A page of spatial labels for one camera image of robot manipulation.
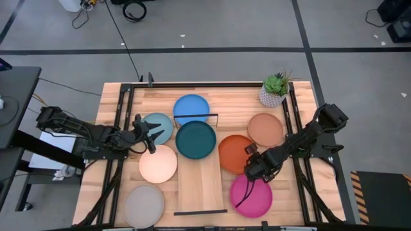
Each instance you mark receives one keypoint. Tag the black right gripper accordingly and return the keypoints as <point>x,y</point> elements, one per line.
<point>261,167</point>

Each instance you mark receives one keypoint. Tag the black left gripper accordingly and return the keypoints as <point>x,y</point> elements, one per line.
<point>138,138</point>

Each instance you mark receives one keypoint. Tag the magenta plate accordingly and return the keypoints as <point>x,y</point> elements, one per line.
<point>260,199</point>

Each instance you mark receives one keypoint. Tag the light teal plate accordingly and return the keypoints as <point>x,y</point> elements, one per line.
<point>167,121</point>

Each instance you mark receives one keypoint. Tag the peach cream plate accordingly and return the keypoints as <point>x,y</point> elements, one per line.
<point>157,165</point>

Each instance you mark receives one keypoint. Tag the dark orange plate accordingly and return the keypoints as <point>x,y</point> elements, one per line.
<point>232,154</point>

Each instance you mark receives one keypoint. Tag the blue plate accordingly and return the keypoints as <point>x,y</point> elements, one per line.
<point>191,104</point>

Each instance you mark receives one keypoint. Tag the tan terracotta plate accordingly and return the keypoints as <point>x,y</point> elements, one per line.
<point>265,130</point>

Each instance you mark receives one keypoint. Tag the grey plate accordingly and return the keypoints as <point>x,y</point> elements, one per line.
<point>144,207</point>

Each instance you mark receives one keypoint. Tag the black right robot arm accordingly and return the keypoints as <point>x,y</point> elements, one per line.
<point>308,134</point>

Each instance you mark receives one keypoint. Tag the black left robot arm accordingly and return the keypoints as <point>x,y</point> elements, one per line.
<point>80,126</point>

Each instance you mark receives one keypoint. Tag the dark teal plate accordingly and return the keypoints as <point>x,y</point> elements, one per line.
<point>196,139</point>

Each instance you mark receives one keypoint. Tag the crumpled clear plastic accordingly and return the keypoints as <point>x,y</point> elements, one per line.
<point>65,172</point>

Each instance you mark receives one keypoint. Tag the succulent in white patterned pot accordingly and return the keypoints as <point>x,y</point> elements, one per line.
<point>273,96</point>

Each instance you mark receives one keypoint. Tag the white paper sheet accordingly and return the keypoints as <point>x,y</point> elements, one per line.
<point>54,144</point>

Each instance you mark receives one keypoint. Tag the black mat with hazard stripes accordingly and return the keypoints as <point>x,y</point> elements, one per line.
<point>382,199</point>

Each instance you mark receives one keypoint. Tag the black desk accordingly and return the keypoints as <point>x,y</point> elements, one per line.
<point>16,102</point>

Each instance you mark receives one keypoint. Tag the white container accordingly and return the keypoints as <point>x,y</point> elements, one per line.
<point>69,4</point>

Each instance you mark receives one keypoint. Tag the dark blue device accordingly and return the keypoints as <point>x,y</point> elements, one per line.
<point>4,65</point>

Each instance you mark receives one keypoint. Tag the black box with grey top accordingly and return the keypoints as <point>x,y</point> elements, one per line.
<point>399,32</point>

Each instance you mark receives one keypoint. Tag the black equipment box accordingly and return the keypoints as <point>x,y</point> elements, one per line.
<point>393,8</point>

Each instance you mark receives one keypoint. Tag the wooden shelf with black frame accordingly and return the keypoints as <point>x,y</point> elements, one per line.
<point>199,179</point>

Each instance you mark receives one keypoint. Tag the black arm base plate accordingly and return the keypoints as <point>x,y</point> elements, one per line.
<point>321,149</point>
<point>106,155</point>

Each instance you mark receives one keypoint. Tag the black aluminium table frame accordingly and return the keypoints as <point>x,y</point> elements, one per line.
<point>205,85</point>

